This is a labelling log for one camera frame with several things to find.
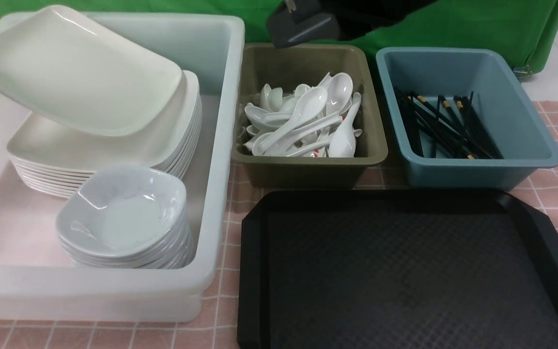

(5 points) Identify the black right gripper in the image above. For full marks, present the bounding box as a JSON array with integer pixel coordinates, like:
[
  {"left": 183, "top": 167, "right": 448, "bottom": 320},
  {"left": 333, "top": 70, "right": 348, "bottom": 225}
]
[{"left": 266, "top": 0, "right": 434, "bottom": 48}]

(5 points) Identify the large white square plate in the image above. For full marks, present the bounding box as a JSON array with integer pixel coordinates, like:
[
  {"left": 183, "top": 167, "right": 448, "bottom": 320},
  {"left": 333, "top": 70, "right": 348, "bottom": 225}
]
[{"left": 0, "top": 6, "right": 182, "bottom": 137}]

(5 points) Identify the white ceramic soup spoon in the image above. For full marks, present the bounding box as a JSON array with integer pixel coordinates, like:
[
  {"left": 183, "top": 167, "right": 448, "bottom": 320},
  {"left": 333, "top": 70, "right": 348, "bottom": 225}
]
[{"left": 252, "top": 87, "right": 328, "bottom": 155}]

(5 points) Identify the small grey-white square bowl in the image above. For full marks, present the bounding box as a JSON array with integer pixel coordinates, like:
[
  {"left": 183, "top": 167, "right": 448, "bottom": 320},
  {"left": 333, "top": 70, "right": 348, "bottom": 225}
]
[{"left": 56, "top": 165, "right": 187, "bottom": 258}]

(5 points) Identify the olive green spoon bin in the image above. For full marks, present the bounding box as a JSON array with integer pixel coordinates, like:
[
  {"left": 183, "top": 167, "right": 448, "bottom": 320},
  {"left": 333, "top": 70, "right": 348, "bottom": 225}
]
[{"left": 231, "top": 43, "right": 389, "bottom": 189}]

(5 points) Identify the pile of white spoons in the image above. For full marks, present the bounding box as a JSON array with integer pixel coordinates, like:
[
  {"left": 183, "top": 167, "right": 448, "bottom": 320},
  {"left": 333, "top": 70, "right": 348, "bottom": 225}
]
[{"left": 242, "top": 72, "right": 362, "bottom": 158}]

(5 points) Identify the stack of white plates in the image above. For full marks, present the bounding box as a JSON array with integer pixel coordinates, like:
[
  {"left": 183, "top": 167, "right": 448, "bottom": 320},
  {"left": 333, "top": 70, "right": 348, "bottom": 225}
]
[{"left": 6, "top": 70, "right": 200, "bottom": 197}]

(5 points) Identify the blue chopstick bin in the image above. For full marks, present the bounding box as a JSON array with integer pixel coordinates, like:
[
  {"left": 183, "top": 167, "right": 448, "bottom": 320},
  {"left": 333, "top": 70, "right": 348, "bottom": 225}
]
[{"left": 376, "top": 47, "right": 558, "bottom": 190}]

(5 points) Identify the pile of black chopsticks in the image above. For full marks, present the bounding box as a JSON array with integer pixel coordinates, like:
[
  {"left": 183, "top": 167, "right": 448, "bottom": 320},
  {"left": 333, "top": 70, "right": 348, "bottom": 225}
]
[{"left": 394, "top": 87, "right": 504, "bottom": 159}]

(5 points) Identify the stack of white bowls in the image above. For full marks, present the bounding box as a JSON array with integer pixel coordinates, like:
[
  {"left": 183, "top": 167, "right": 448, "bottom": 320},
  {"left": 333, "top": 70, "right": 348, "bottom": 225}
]
[{"left": 56, "top": 211, "right": 194, "bottom": 269}]

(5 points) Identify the large white plastic tub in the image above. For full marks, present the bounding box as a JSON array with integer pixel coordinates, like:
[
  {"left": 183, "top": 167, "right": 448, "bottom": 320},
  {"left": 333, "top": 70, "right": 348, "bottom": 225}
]
[{"left": 0, "top": 13, "right": 245, "bottom": 322}]

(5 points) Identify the green backdrop cloth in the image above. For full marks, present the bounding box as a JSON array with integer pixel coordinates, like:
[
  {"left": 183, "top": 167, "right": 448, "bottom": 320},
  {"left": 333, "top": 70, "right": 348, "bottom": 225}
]
[{"left": 0, "top": 0, "right": 558, "bottom": 73}]

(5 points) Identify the black serving tray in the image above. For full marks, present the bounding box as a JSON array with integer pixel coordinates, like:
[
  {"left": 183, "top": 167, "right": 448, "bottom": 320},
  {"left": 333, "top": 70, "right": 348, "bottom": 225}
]
[{"left": 236, "top": 190, "right": 558, "bottom": 349}]

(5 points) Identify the pink checkered tablecloth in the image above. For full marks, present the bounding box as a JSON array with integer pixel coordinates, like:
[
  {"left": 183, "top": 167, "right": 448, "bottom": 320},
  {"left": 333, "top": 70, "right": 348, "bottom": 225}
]
[{"left": 0, "top": 101, "right": 558, "bottom": 349}]

